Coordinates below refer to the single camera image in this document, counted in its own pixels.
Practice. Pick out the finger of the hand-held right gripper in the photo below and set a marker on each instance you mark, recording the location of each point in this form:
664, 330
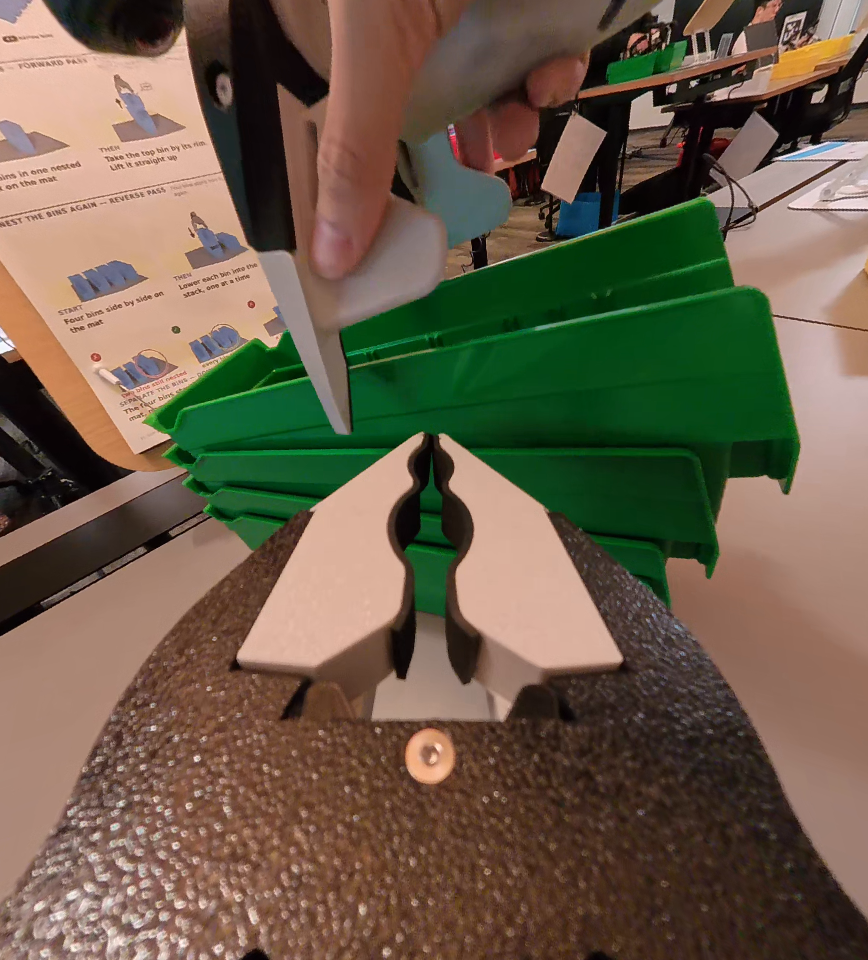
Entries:
314, 337

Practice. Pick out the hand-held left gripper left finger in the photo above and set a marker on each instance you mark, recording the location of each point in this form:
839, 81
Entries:
321, 600

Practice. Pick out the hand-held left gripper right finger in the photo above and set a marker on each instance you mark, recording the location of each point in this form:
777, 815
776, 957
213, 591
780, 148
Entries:
539, 600

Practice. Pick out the green plastic bin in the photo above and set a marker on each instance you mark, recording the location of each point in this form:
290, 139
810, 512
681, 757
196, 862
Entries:
591, 495
554, 390
430, 581
254, 499

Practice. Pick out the person's right hand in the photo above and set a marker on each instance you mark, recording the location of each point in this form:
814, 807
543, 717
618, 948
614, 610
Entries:
366, 112

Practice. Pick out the printed instruction sheet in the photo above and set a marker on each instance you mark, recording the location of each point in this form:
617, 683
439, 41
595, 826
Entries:
66, 225

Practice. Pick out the white sheet clip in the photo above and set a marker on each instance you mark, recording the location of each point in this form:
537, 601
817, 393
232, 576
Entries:
108, 377

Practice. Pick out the blue bag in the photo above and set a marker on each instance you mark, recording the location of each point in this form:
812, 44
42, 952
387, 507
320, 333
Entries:
587, 217

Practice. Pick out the white hanging card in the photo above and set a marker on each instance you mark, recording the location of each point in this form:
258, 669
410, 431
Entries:
748, 146
575, 157

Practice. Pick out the green storage bins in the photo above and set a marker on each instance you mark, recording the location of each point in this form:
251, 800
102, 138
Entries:
643, 66

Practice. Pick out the blue and white paper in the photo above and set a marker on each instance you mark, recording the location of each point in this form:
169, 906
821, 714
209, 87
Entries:
808, 151

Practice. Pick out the yellow storage bins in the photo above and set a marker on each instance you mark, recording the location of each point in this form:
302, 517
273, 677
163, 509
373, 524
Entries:
808, 60

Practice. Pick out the black office chair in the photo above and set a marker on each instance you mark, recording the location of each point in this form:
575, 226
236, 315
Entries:
838, 82

